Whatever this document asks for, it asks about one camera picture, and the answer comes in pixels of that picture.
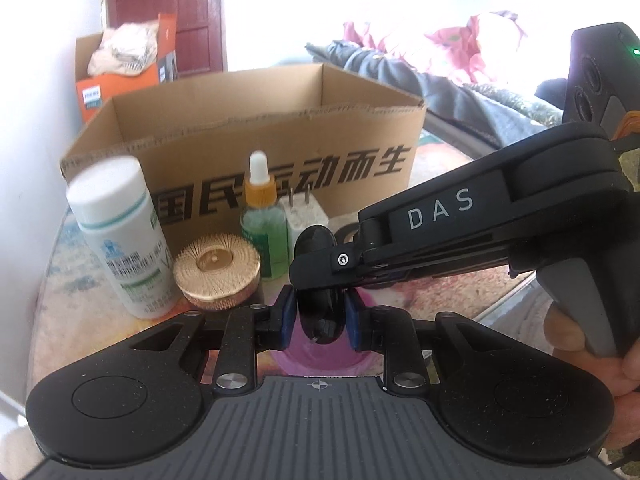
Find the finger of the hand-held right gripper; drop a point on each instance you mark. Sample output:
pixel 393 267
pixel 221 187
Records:
pixel 325 267

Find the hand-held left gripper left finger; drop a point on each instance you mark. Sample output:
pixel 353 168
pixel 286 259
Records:
pixel 287 317

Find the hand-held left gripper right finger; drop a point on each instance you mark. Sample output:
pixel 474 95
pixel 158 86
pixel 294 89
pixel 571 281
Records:
pixel 351 322

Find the black oval case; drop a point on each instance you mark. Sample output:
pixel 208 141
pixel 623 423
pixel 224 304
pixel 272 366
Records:
pixel 320 320

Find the pink plate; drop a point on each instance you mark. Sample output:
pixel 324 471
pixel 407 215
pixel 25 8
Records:
pixel 320 360

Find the white plug charger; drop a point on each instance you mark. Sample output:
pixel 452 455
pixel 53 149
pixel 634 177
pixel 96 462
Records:
pixel 305 220

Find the green dropper bottle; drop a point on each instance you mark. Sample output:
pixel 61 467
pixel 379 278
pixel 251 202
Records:
pixel 262 230

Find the gold ribbed lid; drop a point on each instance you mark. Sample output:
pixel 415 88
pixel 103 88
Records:
pixel 220 280

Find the brown cardboard box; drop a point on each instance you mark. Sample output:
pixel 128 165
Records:
pixel 350 110

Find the white plastic bottle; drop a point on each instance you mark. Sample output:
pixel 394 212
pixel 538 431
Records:
pixel 120 240

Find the person's right hand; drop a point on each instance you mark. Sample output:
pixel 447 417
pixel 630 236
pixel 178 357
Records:
pixel 565 330

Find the pink cloth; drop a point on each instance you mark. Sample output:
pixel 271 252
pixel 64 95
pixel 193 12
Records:
pixel 450 40

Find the orange printed box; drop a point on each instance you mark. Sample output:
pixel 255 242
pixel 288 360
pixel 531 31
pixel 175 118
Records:
pixel 125 82

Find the red wooden door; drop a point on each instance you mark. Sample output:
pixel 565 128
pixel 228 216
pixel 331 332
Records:
pixel 195 10

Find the crumpled beige bag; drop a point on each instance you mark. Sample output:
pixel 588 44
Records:
pixel 122 50

